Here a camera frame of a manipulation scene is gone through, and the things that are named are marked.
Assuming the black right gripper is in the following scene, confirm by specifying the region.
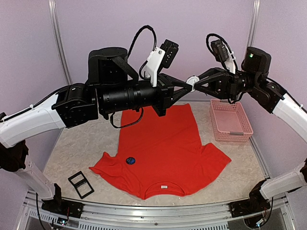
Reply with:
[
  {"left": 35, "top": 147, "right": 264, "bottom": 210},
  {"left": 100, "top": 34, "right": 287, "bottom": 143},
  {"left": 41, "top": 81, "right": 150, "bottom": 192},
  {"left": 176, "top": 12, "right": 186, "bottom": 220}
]
[{"left": 191, "top": 67, "right": 260, "bottom": 100}]

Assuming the front aluminium rail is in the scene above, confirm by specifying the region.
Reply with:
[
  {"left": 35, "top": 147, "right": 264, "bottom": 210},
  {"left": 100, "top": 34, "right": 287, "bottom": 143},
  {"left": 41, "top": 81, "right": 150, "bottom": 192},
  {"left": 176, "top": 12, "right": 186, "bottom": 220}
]
[{"left": 23, "top": 190, "right": 292, "bottom": 230}]

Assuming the left aluminium frame post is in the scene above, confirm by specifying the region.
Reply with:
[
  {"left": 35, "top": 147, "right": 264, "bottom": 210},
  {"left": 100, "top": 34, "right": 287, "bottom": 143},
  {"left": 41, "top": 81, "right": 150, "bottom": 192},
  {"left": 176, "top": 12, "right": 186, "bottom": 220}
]
[{"left": 48, "top": 0, "right": 73, "bottom": 85}]

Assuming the black open brooch box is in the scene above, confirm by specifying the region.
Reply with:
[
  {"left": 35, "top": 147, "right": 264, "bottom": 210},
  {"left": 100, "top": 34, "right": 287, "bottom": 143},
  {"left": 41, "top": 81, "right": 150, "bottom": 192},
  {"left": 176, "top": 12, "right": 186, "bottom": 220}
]
[{"left": 68, "top": 171, "right": 94, "bottom": 199}]

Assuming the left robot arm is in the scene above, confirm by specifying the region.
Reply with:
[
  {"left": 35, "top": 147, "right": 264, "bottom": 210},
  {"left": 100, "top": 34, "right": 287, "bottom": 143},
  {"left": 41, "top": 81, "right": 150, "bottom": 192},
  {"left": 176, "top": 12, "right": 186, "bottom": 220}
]
[{"left": 0, "top": 47, "right": 192, "bottom": 218}]

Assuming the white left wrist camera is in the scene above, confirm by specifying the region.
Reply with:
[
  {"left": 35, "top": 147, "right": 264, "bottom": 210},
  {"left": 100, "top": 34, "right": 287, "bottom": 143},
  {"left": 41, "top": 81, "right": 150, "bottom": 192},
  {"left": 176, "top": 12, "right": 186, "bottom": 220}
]
[{"left": 143, "top": 39, "right": 179, "bottom": 87}]

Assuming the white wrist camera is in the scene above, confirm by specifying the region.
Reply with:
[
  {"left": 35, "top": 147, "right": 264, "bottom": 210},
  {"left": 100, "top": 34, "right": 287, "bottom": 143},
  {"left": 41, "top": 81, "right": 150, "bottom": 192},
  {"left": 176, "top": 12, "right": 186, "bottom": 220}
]
[
  {"left": 210, "top": 39, "right": 237, "bottom": 74},
  {"left": 143, "top": 39, "right": 179, "bottom": 87}
]

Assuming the right aluminium frame post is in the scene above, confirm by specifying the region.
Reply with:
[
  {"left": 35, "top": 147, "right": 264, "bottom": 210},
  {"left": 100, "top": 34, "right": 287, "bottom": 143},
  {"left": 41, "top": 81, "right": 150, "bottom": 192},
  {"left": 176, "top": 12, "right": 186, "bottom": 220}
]
[{"left": 247, "top": 0, "right": 261, "bottom": 47}]

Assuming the blue brooch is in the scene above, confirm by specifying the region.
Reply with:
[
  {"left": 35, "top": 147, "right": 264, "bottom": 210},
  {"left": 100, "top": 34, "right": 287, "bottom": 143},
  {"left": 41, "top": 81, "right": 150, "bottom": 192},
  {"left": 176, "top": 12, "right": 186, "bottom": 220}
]
[{"left": 186, "top": 76, "right": 200, "bottom": 92}]

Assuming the aluminium frame post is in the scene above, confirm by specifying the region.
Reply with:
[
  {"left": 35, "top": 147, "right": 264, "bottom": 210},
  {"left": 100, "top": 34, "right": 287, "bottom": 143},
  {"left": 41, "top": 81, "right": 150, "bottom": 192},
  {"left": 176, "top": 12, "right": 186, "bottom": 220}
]
[
  {"left": 247, "top": 0, "right": 261, "bottom": 47},
  {"left": 48, "top": 0, "right": 73, "bottom": 85}
]

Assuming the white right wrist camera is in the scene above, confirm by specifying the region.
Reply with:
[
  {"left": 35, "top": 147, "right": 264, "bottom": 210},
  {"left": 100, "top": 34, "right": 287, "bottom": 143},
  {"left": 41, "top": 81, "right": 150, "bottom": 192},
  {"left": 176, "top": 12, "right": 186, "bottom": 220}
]
[{"left": 210, "top": 39, "right": 237, "bottom": 74}]

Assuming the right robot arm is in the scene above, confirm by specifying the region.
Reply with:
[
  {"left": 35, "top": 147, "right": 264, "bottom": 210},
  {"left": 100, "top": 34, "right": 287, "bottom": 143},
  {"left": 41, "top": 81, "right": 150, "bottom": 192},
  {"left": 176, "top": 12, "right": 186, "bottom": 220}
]
[{"left": 194, "top": 46, "right": 307, "bottom": 217}]

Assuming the red t-shirt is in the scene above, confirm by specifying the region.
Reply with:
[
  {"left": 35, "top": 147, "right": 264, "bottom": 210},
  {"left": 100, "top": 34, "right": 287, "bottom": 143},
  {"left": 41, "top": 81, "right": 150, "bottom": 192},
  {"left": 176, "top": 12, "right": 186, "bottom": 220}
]
[{"left": 91, "top": 104, "right": 231, "bottom": 200}]

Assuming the pink plastic basket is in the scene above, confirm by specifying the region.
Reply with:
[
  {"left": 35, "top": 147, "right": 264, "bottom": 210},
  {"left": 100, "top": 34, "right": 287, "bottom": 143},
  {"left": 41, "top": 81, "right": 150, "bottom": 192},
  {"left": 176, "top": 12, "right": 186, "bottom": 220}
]
[{"left": 210, "top": 99, "right": 253, "bottom": 142}]

